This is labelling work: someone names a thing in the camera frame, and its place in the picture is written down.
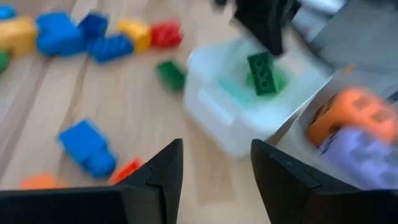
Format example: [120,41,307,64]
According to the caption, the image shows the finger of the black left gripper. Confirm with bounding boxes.
[234,0,262,47]
[259,0,293,56]

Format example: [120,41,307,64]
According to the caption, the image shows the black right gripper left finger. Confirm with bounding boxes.
[113,138,185,224]

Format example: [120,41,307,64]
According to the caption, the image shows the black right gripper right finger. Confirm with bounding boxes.
[250,138,323,224]

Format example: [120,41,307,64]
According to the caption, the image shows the red-orange studded brick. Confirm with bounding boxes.
[108,157,146,187]

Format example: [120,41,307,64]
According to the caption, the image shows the dark green long brick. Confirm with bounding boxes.
[247,51,280,96]

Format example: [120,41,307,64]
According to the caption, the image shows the red small toy brick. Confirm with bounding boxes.
[150,20,183,50]

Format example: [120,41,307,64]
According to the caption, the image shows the purple foam dice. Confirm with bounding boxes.
[319,126,398,191]

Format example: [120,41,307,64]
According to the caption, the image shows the blue rounded toy block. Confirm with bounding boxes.
[57,118,119,180]

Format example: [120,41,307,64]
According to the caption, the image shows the dark green small brick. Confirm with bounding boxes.
[155,59,188,93]

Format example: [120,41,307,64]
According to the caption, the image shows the orange foam dice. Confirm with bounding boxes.
[307,88,398,147]

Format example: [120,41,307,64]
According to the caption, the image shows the yellow small toy brick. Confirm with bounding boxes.
[117,19,152,53]

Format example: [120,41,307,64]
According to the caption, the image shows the blue long studded brick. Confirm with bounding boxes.
[88,33,135,64]

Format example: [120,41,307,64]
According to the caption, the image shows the dark blue square brick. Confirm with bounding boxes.
[78,12,110,40]

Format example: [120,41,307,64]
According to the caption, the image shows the green large toy block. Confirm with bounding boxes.
[0,49,12,73]

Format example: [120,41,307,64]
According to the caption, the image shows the yellow large toy block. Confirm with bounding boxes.
[0,17,38,57]

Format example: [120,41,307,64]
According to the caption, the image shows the light blue large toy block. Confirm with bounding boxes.
[0,4,17,20]

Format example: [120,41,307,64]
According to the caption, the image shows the white plastic bin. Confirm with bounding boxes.
[182,35,315,159]

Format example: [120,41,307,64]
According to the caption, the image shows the grey plastic bin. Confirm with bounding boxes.
[269,65,398,191]

